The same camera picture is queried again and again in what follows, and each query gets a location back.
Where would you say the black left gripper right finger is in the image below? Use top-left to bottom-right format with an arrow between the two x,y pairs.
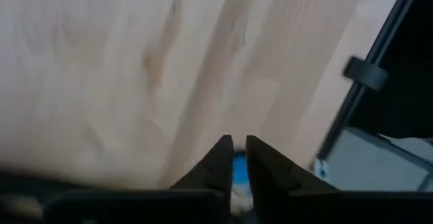
245,135 -> 433,224

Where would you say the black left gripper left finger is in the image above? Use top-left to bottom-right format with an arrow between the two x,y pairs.
43,134 -> 235,224

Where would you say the black table clamp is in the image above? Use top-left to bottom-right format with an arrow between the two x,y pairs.
342,55 -> 390,91

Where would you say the silver aluminium bracket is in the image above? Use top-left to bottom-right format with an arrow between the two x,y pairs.
313,158 -> 331,180

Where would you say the black aluminium table frame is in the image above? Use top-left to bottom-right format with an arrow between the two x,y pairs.
308,0 -> 433,171

